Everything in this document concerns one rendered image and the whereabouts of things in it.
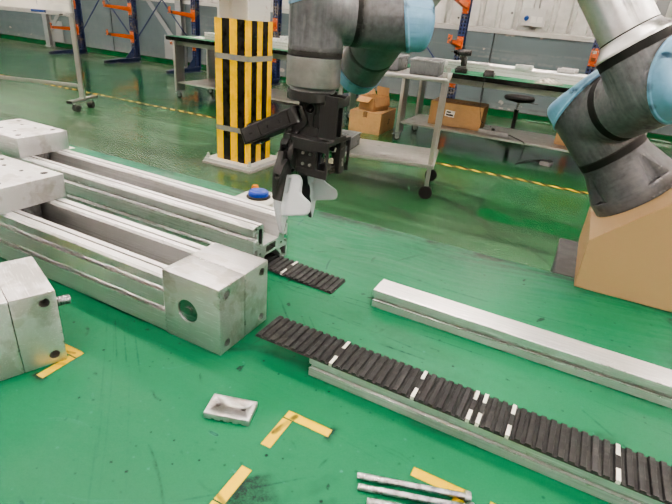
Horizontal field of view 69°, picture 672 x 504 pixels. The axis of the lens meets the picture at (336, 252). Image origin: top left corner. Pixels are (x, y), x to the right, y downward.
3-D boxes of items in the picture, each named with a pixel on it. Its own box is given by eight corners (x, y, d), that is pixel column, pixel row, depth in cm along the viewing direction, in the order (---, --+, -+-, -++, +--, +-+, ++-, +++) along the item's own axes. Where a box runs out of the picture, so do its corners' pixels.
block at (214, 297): (276, 311, 71) (278, 253, 67) (220, 356, 61) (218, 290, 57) (227, 293, 74) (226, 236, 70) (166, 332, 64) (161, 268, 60)
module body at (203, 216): (286, 254, 88) (288, 210, 84) (252, 276, 80) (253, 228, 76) (10, 165, 119) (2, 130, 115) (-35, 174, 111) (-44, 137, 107)
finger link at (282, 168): (275, 200, 70) (289, 140, 69) (266, 198, 70) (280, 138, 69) (291, 203, 74) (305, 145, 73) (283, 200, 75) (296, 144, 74)
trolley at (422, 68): (435, 180, 413) (459, 52, 369) (430, 200, 364) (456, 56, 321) (319, 162, 433) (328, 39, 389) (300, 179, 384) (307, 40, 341)
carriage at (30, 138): (71, 160, 108) (67, 130, 105) (22, 171, 99) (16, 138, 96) (25, 147, 114) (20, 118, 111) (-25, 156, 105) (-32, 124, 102)
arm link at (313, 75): (276, 54, 65) (307, 53, 72) (275, 89, 67) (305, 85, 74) (325, 60, 62) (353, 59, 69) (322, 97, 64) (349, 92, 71)
